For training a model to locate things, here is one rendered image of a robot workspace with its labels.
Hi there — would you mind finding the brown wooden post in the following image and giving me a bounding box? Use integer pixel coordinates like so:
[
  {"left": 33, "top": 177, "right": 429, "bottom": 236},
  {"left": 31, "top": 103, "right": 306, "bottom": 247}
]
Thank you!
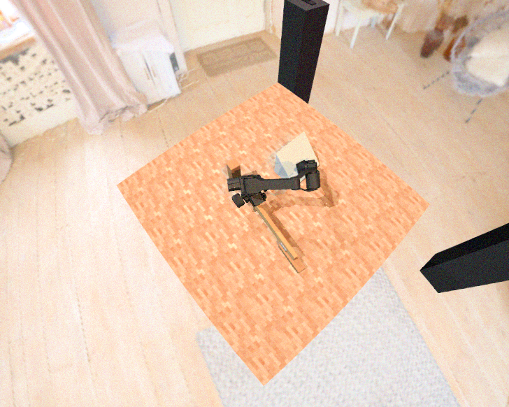
[{"left": 226, "top": 158, "right": 305, "bottom": 273}]

